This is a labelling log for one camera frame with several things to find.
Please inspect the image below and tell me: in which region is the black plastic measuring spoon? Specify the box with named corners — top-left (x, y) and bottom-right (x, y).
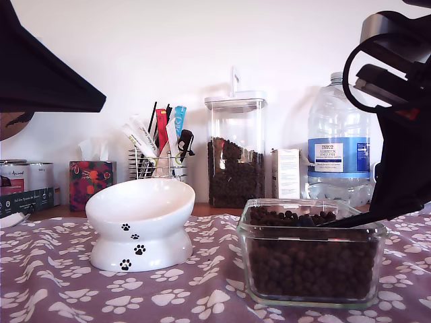
top-left (292, 211), bottom-right (376, 229)

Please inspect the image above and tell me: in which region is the white ceramic paw-print cat bowl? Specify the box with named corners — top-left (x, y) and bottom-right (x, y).
top-left (85, 178), bottom-right (196, 273)

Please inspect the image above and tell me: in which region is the large clear blue-labelled water bottle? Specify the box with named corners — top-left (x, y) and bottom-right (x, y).
top-left (304, 71), bottom-right (383, 208)

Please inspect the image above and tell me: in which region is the white paper tissue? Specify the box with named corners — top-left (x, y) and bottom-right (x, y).
top-left (77, 137), bottom-right (110, 162)

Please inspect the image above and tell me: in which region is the plain white tin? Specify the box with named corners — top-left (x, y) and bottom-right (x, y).
top-left (29, 162), bottom-right (55, 190)

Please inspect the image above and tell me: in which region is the white tin with red label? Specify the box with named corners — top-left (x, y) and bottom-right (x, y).
top-left (0, 160), bottom-right (31, 196)

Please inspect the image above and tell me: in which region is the small white printed carton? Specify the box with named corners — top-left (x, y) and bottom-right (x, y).
top-left (271, 148), bottom-right (302, 200)

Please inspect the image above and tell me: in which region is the white sachet with green print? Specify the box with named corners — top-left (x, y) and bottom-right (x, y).
top-left (121, 123), bottom-right (154, 159)

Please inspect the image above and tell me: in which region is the white sachet with dark text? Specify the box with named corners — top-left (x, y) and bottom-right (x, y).
top-left (129, 114), bottom-right (159, 157)

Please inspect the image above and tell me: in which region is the floral red tissue box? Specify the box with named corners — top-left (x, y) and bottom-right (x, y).
top-left (69, 160), bottom-right (118, 213)

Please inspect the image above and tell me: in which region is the thin black stick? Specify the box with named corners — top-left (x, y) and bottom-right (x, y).
top-left (147, 101), bottom-right (159, 135)

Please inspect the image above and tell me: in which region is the dark green flat box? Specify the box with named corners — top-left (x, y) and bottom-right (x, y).
top-left (0, 186), bottom-right (55, 219)

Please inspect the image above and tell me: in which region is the red sachet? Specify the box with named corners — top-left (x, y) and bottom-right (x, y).
top-left (155, 107), bottom-right (171, 154)

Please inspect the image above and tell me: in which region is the small white object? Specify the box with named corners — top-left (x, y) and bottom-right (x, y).
top-left (0, 212), bottom-right (31, 228)

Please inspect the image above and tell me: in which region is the plain white sachet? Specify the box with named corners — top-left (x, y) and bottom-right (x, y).
top-left (165, 117), bottom-right (179, 159)

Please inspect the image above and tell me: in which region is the blue sachet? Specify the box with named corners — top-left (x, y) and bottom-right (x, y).
top-left (173, 106), bottom-right (188, 142)

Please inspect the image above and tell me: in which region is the black plastic clip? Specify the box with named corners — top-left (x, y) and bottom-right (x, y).
top-left (176, 129), bottom-right (196, 162)

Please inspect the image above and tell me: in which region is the square clear glass container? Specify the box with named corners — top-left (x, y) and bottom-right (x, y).
top-left (235, 198), bottom-right (390, 309)

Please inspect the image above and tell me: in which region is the tall clear white-lidded storage jar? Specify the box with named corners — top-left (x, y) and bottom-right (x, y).
top-left (204, 66), bottom-right (269, 209)

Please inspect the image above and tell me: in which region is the purple paw-print cloth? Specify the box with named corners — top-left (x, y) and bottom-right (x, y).
top-left (0, 201), bottom-right (431, 323)

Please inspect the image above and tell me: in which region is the black camera cable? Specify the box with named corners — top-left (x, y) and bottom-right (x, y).
top-left (342, 32), bottom-right (410, 112)

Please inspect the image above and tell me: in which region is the pale grey camera box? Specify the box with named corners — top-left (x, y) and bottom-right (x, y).
top-left (359, 12), bottom-right (393, 41)

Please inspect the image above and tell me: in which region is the chrome wire basket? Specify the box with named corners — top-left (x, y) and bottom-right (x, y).
top-left (128, 147), bottom-right (188, 182)

